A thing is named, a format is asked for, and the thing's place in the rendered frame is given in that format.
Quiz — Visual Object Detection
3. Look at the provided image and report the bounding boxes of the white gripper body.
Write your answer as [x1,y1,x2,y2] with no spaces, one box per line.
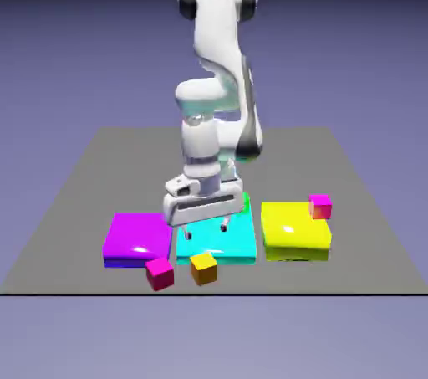
[162,180,246,228]

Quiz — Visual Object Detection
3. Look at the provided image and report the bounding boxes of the small orange cube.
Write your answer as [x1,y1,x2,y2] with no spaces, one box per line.
[189,251,219,287]

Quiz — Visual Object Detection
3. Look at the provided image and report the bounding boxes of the small magenta cube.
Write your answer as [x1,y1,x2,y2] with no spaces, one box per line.
[145,256,176,293]
[308,193,334,221]

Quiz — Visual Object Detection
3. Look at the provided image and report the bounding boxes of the large cyan box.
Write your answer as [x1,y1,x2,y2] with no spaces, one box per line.
[174,192,258,267]

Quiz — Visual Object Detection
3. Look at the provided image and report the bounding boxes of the large purple box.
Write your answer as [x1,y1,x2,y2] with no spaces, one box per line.
[101,212,174,269]

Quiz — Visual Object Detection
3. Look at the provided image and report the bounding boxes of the large yellow box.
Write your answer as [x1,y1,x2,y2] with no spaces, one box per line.
[260,200,334,263]

